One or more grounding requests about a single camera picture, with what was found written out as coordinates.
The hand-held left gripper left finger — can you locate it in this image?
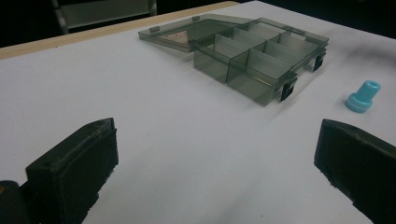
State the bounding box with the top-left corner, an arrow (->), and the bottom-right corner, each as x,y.
25,117 -> 120,224

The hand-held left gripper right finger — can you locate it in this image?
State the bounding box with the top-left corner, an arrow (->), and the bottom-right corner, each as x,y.
313,119 -> 396,224

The blue plastic stamp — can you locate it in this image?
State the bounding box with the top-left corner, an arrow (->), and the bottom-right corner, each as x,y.
344,79 -> 382,114

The transparent grey compartment box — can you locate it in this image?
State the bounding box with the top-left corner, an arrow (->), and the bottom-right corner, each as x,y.
137,13 -> 331,107

